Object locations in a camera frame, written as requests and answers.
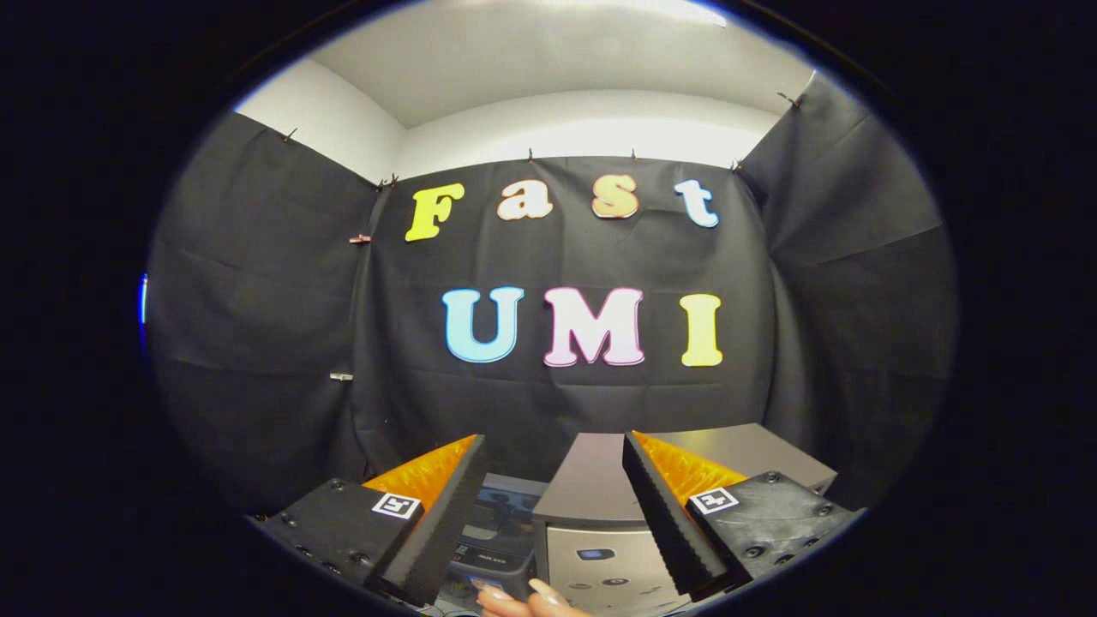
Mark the grey metal cabinet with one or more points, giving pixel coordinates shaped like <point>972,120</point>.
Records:
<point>591,488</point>

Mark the grey washing machine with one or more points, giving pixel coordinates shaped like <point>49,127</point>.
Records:
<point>488,572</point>

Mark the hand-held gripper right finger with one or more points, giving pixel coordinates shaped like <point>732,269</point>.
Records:
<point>664,523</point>

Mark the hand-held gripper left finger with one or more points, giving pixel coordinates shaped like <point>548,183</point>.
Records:
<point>446,523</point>

